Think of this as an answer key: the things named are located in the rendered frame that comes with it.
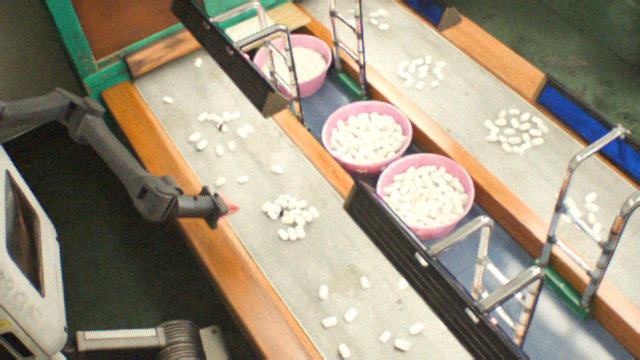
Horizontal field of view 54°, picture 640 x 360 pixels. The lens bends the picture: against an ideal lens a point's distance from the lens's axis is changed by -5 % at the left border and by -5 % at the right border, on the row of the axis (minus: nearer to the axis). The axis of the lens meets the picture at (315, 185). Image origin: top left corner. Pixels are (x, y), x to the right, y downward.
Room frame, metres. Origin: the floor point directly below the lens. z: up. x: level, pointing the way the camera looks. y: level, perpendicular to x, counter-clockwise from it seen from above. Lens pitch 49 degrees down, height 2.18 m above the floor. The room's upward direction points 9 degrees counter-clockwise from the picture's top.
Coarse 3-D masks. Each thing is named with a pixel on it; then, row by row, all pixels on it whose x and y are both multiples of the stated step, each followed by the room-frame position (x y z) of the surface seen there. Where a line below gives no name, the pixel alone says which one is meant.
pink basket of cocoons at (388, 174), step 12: (408, 156) 1.25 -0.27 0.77; (420, 156) 1.25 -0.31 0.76; (432, 156) 1.24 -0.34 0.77; (408, 168) 1.24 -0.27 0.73; (456, 168) 1.19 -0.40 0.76; (384, 180) 1.20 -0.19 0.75; (468, 180) 1.14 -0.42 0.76; (468, 192) 1.11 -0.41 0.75; (468, 204) 1.06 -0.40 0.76; (420, 228) 1.00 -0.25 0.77; (432, 228) 0.99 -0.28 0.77; (444, 228) 1.01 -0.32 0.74
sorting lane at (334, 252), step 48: (144, 96) 1.75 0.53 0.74; (192, 96) 1.71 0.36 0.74; (240, 96) 1.66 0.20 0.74; (192, 144) 1.48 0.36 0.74; (240, 144) 1.44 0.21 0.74; (288, 144) 1.41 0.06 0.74; (240, 192) 1.25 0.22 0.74; (288, 192) 1.22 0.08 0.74; (240, 240) 1.08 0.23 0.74; (288, 240) 1.05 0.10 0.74; (336, 240) 1.03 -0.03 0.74; (288, 288) 0.90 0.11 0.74; (336, 288) 0.88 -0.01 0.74; (384, 288) 0.86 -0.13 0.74; (336, 336) 0.75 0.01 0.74; (432, 336) 0.70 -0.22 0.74
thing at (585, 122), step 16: (544, 80) 1.13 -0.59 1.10; (544, 96) 1.11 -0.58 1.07; (560, 96) 1.08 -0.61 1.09; (576, 96) 1.05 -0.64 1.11; (560, 112) 1.05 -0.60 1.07; (576, 112) 1.02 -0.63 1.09; (592, 112) 1.00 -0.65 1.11; (576, 128) 1.00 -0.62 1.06; (592, 128) 0.97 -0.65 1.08; (608, 128) 0.94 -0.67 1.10; (624, 144) 0.90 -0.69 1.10; (608, 160) 0.90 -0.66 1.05; (624, 160) 0.87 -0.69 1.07
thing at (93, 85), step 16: (272, 0) 2.09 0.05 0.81; (288, 0) 2.12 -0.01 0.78; (304, 0) 2.16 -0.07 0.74; (240, 16) 2.04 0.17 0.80; (256, 16) 2.06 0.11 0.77; (64, 48) 2.03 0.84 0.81; (80, 80) 2.22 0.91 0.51; (96, 80) 1.80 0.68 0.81; (112, 80) 1.82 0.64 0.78; (128, 80) 1.84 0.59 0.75; (96, 96) 1.79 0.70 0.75; (112, 128) 1.79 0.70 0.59
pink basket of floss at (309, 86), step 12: (300, 36) 1.90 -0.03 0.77; (264, 48) 1.87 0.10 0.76; (312, 48) 1.87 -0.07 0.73; (324, 48) 1.82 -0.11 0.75; (264, 60) 1.84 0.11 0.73; (324, 72) 1.71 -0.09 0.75; (288, 84) 1.65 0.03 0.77; (300, 84) 1.65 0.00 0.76; (312, 84) 1.67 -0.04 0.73; (288, 96) 1.68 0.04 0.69
